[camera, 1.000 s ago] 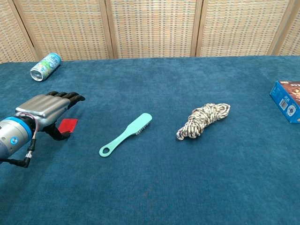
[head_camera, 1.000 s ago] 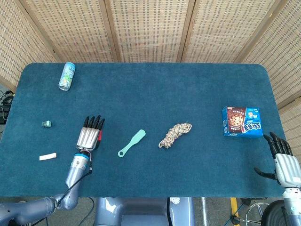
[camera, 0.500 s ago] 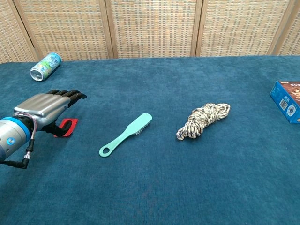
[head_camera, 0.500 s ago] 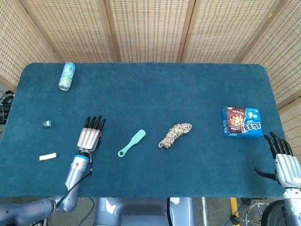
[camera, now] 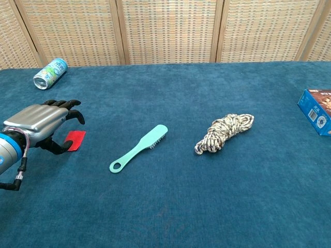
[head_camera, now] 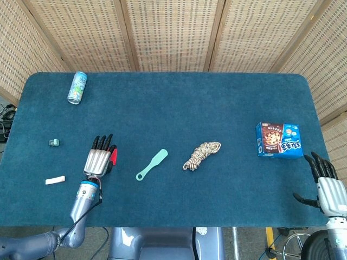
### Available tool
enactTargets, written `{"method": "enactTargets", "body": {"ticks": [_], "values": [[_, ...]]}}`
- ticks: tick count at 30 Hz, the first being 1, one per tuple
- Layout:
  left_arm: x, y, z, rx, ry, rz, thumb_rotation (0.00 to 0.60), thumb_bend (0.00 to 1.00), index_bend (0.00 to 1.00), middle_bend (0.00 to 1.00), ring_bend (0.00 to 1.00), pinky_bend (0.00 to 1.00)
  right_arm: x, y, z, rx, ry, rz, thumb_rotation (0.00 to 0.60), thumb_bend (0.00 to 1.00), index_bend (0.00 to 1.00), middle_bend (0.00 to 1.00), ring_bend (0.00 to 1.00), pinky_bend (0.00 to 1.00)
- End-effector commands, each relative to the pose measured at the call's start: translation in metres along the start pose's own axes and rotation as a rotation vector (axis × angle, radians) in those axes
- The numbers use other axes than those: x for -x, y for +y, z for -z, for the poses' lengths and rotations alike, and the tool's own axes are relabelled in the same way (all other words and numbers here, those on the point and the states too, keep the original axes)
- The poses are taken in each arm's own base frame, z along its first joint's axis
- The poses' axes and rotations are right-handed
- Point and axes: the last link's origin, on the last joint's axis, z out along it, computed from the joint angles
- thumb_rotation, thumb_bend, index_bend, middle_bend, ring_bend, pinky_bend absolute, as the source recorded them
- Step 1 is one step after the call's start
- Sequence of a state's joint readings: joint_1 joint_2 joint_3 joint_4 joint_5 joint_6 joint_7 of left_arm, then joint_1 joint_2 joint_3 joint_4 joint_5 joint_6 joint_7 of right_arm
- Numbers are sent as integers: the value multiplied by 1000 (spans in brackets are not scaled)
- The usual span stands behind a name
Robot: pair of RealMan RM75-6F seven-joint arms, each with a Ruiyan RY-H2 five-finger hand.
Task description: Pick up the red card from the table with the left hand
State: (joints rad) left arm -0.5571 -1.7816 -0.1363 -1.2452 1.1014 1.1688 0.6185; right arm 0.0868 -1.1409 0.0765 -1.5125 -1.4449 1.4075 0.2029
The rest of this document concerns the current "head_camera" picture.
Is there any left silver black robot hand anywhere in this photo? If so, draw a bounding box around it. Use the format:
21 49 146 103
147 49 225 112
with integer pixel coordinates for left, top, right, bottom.
82 134 119 179

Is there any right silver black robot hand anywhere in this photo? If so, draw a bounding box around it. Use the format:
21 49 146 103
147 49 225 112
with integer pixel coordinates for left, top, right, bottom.
292 151 347 217

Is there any white stick eraser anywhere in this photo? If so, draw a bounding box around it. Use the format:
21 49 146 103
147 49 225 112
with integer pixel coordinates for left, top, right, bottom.
44 175 66 185

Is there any chrome stool base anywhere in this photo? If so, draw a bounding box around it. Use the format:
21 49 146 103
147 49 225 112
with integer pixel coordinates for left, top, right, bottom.
278 227 312 258

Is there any mint green brush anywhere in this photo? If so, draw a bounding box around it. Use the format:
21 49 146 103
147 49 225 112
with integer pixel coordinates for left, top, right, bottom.
135 148 169 181

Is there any light blue drink can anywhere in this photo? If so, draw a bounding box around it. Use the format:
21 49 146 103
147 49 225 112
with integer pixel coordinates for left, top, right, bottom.
67 71 88 105

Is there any blue cookie box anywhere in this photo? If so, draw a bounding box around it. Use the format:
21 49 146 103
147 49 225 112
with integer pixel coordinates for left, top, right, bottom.
255 122 304 159

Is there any blue felt table cover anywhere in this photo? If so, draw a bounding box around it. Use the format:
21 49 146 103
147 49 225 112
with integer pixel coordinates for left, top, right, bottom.
0 71 333 228

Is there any grey-blue robot torso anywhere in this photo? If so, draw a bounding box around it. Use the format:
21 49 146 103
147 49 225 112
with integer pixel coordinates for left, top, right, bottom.
107 226 226 260

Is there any metal table leg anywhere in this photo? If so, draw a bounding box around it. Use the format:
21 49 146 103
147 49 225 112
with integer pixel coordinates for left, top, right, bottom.
232 226 241 260

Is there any woven bamboo folding screen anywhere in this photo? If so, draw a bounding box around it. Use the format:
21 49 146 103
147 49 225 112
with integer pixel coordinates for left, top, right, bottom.
0 0 347 196

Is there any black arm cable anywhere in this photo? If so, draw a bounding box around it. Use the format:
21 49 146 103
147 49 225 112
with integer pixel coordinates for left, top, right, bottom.
58 189 103 244

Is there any black floor cable bundle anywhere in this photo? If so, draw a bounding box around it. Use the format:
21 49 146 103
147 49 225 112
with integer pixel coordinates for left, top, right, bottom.
0 103 17 143

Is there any beige speckled rope bundle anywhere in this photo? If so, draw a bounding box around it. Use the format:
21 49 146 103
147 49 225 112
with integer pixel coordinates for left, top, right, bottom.
182 141 222 171

